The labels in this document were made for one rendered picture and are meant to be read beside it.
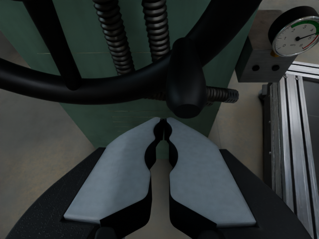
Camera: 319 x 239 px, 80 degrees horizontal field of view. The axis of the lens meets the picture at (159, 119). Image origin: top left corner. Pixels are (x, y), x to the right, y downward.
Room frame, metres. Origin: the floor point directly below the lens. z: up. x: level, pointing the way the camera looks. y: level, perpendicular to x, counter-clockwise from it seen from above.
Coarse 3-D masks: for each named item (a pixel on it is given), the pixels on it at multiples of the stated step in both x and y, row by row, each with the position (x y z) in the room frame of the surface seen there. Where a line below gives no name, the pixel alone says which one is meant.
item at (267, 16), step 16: (256, 16) 0.35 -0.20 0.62; (272, 16) 0.35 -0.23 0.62; (256, 32) 0.30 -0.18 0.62; (256, 48) 0.26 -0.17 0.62; (240, 64) 0.28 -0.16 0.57; (256, 64) 0.25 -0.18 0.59; (272, 64) 0.25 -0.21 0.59; (288, 64) 0.25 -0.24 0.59; (240, 80) 0.26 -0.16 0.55; (256, 80) 0.25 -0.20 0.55; (272, 80) 0.25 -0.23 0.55
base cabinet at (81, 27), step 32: (0, 0) 0.33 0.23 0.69; (64, 0) 0.32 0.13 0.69; (128, 0) 0.31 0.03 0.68; (192, 0) 0.30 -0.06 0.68; (32, 32) 0.33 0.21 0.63; (64, 32) 0.32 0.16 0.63; (96, 32) 0.32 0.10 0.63; (128, 32) 0.31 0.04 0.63; (32, 64) 0.33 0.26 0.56; (96, 64) 0.32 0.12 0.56; (224, 64) 0.29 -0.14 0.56; (96, 128) 0.32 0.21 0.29; (128, 128) 0.31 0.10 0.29; (192, 128) 0.29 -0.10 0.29
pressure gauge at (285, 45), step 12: (288, 12) 0.25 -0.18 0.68; (300, 12) 0.24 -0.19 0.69; (312, 12) 0.23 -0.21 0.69; (276, 24) 0.24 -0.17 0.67; (288, 24) 0.23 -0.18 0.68; (300, 24) 0.23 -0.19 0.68; (312, 24) 0.22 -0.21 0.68; (276, 36) 0.23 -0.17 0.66; (288, 36) 0.23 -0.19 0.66; (300, 36) 0.23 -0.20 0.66; (312, 36) 0.22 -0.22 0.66; (276, 48) 0.23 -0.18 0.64; (288, 48) 0.23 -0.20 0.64; (300, 48) 0.22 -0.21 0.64
